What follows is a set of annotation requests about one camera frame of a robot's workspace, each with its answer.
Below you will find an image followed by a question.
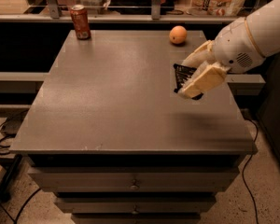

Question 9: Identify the bottom grey drawer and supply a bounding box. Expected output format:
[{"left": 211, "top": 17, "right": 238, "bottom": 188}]
[{"left": 71, "top": 214, "right": 200, "bottom": 224}]

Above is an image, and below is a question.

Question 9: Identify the grey metal railing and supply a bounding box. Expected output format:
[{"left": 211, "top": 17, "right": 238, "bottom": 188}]
[{"left": 0, "top": 0, "right": 280, "bottom": 25}]

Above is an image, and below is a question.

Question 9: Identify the black bag behind railing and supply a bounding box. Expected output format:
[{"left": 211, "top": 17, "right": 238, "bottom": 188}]
[{"left": 108, "top": 0, "right": 177, "bottom": 15}]

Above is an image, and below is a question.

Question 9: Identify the red coke can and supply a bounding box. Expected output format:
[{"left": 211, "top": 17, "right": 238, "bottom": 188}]
[{"left": 70, "top": 5, "right": 91, "bottom": 39}]

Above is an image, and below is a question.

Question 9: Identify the grey drawer cabinet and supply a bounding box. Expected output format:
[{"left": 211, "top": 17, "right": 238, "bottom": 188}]
[{"left": 9, "top": 29, "right": 259, "bottom": 224}]

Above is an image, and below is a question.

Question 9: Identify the orange fruit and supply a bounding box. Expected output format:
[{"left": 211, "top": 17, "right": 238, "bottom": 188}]
[{"left": 169, "top": 26, "right": 187, "bottom": 45}]

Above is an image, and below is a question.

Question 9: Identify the grey metal shelf beam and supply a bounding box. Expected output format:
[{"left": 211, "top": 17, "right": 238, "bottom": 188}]
[{"left": 0, "top": 72, "right": 48, "bottom": 93}]

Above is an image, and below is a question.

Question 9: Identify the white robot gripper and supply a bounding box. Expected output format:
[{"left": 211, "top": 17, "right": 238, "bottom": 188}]
[{"left": 177, "top": 17, "right": 265, "bottom": 99}]

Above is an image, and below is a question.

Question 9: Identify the grey drawer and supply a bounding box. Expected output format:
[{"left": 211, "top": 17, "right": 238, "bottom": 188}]
[
  {"left": 28, "top": 167, "right": 239, "bottom": 192},
  {"left": 54, "top": 197, "right": 216, "bottom": 214},
  {"left": 71, "top": 214, "right": 200, "bottom": 224}
]

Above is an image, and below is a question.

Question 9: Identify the black cable right floor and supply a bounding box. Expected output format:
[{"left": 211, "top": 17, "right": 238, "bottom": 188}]
[{"left": 241, "top": 119, "right": 260, "bottom": 224}]

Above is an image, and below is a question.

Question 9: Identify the black rxbar chocolate wrapper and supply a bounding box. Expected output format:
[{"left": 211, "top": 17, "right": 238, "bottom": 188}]
[{"left": 174, "top": 63, "right": 196, "bottom": 98}]

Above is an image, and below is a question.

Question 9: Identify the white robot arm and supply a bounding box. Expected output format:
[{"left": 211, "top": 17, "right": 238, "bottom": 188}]
[{"left": 178, "top": 0, "right": 280, "bottom": 99}]

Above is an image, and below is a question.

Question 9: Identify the middle grey drawer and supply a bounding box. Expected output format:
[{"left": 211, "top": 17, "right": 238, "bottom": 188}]
[{"left": 54, "top": 197, "right": 216, "bottom": 214}]

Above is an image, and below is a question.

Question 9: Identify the top grey drawer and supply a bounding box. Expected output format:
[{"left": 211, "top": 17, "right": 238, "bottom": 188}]
[{"left": 28, "top": 167, "right": 239, "bottom": 192}]

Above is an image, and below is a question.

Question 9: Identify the black cables left floor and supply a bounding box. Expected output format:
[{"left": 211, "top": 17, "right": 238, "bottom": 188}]
[{"left": 0, "top": 109, "right": 41, "bottom": 224}]

